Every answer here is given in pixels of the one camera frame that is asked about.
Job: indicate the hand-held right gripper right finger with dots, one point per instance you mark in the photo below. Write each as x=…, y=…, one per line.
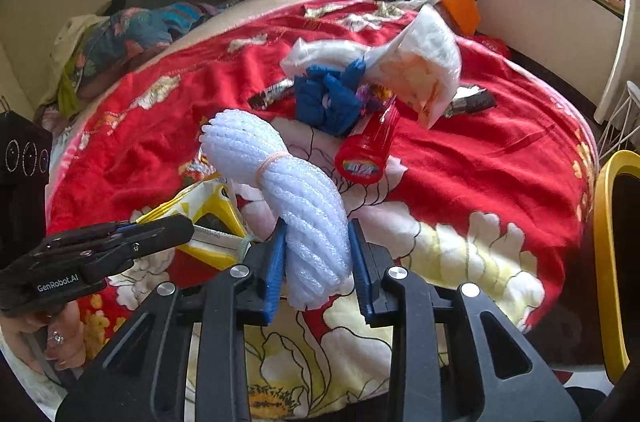
x=361, y=269

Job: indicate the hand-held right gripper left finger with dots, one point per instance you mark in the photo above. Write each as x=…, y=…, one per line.
x=277, y=269

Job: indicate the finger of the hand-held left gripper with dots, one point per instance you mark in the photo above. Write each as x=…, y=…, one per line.
x=90, y=238
x=150, y=237

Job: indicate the white foam net bundle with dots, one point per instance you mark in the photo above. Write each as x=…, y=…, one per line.
x=300, y=212

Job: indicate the yellow snack bag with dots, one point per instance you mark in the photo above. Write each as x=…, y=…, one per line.
x=215, y=204

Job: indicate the small brown snack wrapper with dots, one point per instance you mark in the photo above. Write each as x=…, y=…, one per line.
x=270, y=93

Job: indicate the yellow rimmed bin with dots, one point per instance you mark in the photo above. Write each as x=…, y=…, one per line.
x=607, y=262

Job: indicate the person's left hand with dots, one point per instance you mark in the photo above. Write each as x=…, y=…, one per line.
x=57, y=337

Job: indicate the black device with round marks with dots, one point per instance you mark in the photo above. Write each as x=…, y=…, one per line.
x=22, y=182

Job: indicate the red plastic bottle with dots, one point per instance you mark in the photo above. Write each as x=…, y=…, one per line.
x=364, y=145

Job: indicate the red floral blanket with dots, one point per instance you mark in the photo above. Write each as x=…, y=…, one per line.
x=475, y=182

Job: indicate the green black snack packet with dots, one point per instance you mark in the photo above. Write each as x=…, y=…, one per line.
x=472, y=101

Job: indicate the blue floral cloth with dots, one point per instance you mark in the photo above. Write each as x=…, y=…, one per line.
x=130, y=35

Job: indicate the translucent white plastic bag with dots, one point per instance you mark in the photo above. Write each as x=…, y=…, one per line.
x=425, y=52

